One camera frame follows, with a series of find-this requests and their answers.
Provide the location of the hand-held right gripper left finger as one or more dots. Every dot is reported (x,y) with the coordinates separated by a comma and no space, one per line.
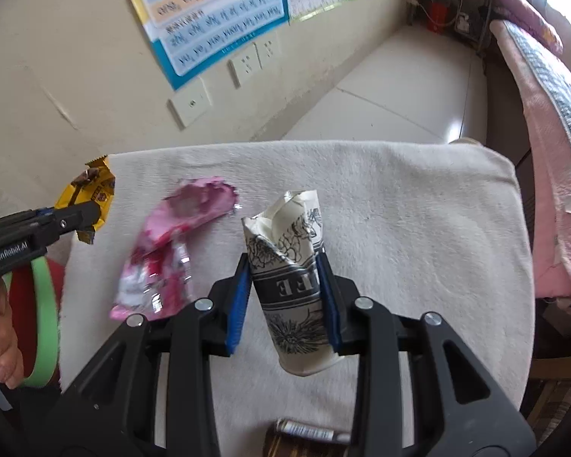
(238,309)

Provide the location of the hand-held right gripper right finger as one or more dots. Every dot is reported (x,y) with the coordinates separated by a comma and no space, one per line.
(328,304)

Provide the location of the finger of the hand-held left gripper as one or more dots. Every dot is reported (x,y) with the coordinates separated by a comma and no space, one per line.
(78,219)

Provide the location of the yellow brown snack wrapper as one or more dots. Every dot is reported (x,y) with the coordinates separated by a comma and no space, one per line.
(95,190)

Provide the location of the white printed paper cup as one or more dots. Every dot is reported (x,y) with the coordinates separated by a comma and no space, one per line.
(290,290)

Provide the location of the green rimmed red bin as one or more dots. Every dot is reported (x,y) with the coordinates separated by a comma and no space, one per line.
(45,323)

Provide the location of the person's left hand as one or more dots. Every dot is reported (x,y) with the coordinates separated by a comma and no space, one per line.
(0,338)

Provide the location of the pink silver wrapper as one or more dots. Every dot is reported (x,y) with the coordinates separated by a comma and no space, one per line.
(171,228)

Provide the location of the white fleece cloth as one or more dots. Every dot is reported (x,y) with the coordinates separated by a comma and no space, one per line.
(409,228)

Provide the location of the pink quilted blanket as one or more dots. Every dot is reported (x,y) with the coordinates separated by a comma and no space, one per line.
(552,152)

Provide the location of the red container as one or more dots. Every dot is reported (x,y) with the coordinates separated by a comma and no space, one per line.
(438,18)

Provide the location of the small white box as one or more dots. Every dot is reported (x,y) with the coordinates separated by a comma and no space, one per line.
(465,23)

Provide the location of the pink pillow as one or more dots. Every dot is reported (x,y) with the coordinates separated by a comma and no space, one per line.
(528,14)

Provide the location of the white wall plate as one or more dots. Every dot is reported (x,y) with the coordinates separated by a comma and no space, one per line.
(189,102)

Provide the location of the white wall socket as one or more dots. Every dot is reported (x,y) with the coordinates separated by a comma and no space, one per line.
(269,50)
(245,69)

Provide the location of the blue wall poster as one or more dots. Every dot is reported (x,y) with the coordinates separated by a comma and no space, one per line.
(209,24)

